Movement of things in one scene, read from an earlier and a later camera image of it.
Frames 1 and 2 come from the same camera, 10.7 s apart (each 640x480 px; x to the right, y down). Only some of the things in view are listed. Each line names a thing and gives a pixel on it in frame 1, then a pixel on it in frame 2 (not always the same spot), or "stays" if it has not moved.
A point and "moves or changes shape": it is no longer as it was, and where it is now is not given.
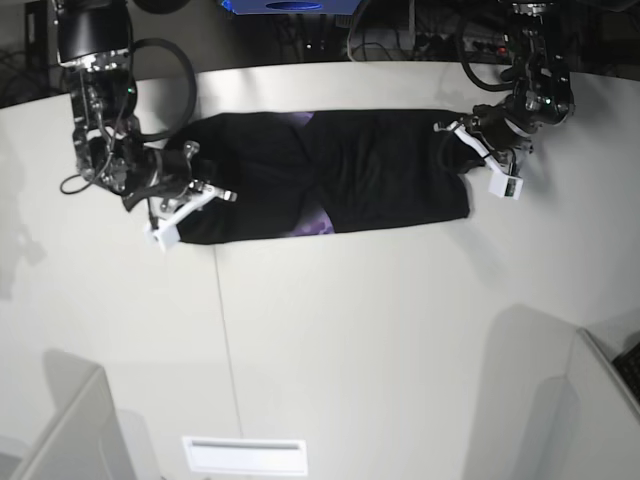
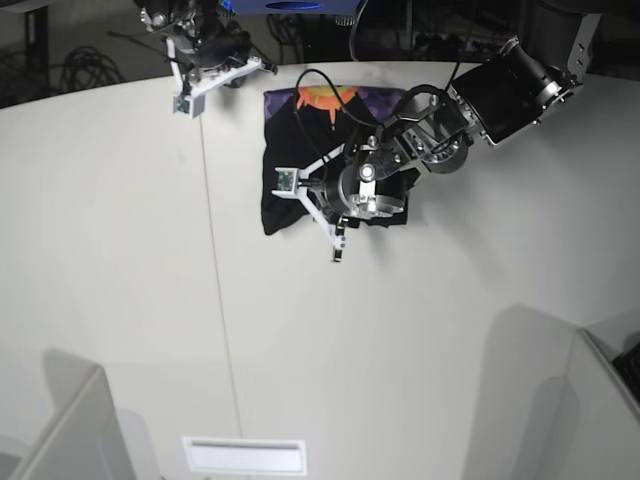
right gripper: x=501 y=133 to x=368 y=183
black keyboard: x=627 y=366 stays
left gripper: x=168 y=184 to x=215 y=55
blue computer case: x=291 y=7 stays
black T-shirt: x=296 y=173 moves or changes shape
